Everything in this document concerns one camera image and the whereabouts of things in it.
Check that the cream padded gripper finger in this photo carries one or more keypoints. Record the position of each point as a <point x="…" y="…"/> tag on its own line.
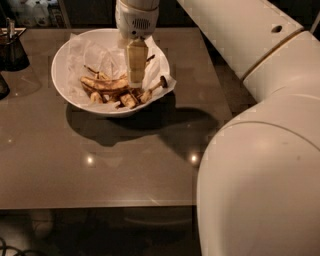
<point x="137" y="53"/>

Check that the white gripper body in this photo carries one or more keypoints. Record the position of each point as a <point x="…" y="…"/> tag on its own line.
<point x="136" y="24"/>

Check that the large brown spotted banana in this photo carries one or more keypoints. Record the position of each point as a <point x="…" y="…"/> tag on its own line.
<point x="102" y="84"/>

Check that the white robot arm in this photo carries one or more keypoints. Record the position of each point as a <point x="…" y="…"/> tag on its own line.
<point x="258" y="185"/>

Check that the small banana with stem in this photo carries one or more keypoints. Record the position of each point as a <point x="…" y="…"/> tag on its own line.
<point x="147" y="95"/>

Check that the banana piece bottom centre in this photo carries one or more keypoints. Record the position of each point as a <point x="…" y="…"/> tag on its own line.
<point x="128" y="101"/>

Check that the banana piece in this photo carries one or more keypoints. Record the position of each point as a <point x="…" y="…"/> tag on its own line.
<point x="128" y="101"/>
<point x="96" y="97"/>

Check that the banana piece bottom left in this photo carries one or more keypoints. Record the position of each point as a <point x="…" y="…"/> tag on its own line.
<point x="96" y="97"/>

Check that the white ceramic bowl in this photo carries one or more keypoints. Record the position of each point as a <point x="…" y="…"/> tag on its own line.
<point x="61" y="71"/>

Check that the white crumpled paper liner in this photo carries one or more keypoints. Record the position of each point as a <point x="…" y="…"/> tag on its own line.
<point x="96" y="55"/>

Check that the white bottles in background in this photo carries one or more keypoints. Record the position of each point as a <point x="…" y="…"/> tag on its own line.
<point x="35" y="13"/>

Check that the black mesh pen holder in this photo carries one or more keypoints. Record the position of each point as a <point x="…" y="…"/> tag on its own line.
<point x="12" y="54"/>

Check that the dark round object left edge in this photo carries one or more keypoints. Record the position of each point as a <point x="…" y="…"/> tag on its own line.
<point x="4" y="88"/>

